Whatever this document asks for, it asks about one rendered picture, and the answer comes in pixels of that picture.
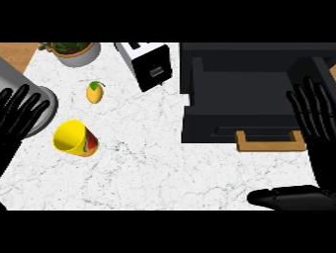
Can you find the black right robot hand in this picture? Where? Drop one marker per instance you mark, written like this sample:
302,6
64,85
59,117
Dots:
328,154

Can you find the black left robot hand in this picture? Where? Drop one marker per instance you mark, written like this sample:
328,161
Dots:
5,122

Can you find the yellow cup with red print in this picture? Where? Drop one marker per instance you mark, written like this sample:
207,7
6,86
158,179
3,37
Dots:
76,138

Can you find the dark grey open drawer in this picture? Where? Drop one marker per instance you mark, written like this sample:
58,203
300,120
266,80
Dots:
244,108

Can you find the grey cylindrical container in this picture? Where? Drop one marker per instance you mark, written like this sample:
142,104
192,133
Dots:
18,89

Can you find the yellow mango with green leaf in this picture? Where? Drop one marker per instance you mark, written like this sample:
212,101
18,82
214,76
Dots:
93,92

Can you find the potted plant in grey pot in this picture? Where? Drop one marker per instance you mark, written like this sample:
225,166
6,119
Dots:
74,52

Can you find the white and black toaster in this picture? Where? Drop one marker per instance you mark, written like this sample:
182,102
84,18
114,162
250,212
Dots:
146,64

